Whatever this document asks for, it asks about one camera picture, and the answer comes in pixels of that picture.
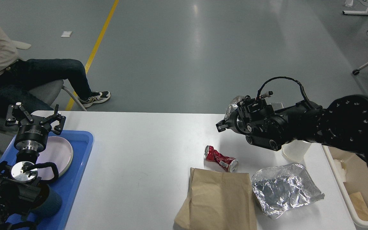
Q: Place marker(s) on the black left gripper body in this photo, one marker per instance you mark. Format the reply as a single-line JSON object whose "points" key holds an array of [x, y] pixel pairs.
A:
{"points": [[32, 137]]}

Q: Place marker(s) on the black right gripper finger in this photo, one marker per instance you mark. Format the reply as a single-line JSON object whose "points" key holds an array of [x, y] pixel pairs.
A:
{"points": [[223, 125]]}

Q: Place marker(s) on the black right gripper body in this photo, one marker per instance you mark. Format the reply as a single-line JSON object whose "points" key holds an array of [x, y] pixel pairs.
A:
{"points": [[235, 124]]}

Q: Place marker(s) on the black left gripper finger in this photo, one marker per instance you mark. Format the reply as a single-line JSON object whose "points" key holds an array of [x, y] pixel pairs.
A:
{"points": [[18, 115], [54, 123]]}

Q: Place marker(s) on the foil bag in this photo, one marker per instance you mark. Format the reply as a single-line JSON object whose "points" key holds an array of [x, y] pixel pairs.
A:
{"points": [[233, 106]]}

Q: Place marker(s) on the pink plate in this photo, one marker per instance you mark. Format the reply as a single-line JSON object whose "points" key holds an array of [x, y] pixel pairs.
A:
{"points": [[50, 153]]}

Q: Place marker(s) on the crushed red soda can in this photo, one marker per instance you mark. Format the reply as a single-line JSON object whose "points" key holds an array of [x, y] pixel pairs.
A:
{"points": [[229, 164]]}

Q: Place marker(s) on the translucent plastic cup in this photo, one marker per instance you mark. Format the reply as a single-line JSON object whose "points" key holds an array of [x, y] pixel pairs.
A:
{"points": [[295, 150]]}

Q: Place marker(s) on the dark teal mug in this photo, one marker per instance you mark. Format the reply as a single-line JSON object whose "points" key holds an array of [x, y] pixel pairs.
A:
{"points": [[48, 204]]}

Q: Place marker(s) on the brown paper bag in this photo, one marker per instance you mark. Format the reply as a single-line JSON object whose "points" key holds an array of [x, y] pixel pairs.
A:
{"points": [[217, 201]]}

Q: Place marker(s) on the foil sheet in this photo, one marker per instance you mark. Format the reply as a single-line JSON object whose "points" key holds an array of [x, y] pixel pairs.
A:
{"points": [[281, 188]]}

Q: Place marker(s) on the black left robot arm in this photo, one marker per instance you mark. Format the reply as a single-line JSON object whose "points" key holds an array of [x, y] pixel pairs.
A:
{"points": [[25, 193]]}

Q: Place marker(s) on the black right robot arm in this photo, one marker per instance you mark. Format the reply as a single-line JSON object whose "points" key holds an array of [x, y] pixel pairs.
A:
{"points": [[342, 125]]}

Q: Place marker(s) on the blue plastic tray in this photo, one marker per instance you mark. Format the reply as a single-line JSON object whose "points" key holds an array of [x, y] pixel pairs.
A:
{"points": [[67, 184]]}

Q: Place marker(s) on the seated person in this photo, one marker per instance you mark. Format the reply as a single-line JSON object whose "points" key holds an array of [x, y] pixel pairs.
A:
{"points": [[18, 77]]}

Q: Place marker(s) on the grey office chair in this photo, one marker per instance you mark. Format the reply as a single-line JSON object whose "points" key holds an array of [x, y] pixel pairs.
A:
{"points": [[47, 93]]}

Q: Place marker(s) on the floor outlet plates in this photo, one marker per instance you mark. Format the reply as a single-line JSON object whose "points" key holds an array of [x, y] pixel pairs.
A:
{"points": [[277, 106]]}

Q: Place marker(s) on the green plate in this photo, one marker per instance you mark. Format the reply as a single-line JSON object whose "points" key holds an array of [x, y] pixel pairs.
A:
{"points": [[64, 156]]}

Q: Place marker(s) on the white paper on floor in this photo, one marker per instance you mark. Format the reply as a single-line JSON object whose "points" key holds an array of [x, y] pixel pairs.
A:
{"points": [[66, 33]]}

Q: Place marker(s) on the beige plastic bin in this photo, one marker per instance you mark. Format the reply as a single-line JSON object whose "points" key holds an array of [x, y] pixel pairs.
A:
{"points": [[351, 174]]}

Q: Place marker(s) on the white table leg frame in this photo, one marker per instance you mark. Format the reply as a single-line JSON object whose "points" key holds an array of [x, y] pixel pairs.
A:
{"points": [[356, 7]]}

